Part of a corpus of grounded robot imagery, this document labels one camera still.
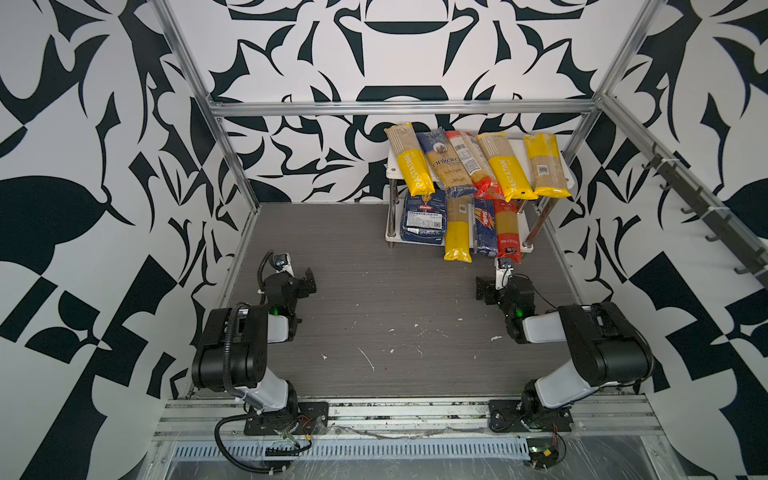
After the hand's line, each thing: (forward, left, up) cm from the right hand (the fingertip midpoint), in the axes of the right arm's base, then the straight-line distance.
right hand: (497, 273), depth 94 cm
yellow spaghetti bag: (+23, +8, +3) cm, 25 cm away
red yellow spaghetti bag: (+14, -6, +3) cm, 16 cm away
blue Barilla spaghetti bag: (+21, +1, +4) cm, 21 cm away
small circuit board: (-45, -2, -6) cm, 45 cm away
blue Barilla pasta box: (+17, +22, +8) cm, 29 cm away
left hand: (+1, +63, +4) cm, 64 cm away
